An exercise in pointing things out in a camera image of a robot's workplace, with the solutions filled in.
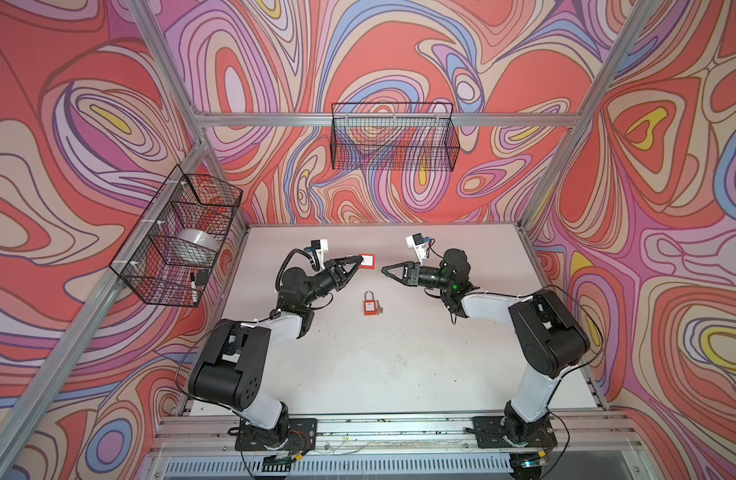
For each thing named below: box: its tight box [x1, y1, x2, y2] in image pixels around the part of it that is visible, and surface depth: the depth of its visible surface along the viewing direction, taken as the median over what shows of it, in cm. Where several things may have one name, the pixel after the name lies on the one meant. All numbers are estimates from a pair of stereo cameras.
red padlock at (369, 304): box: [363, 290, 378, 316], surface depth 98 cm
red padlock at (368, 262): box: [359, 253, 376, 270], surface depth 80 cm
